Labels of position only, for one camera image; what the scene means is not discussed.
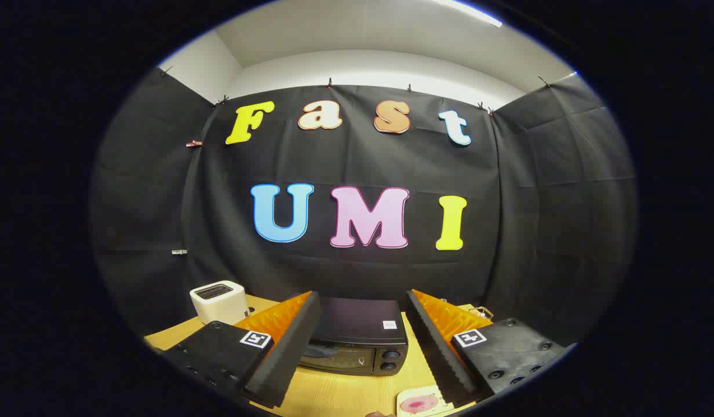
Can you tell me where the black toaster oven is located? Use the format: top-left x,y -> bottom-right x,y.
298,297 -> 409,377

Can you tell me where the wire mesh holder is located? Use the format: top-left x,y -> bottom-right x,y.
462,303 -> 495,323

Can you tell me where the white toaster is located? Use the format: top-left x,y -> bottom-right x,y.
190,281 -> 251,326

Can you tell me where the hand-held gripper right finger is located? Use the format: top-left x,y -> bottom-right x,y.
405,289 -> 569,409

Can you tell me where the square cream plate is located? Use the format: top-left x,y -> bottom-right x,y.
396,385 -> 454,417

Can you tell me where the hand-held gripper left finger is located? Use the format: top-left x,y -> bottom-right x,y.
160,291 -> 322,409

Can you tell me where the round pink food slice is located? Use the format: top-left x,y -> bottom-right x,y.
400,396 -> 439,414

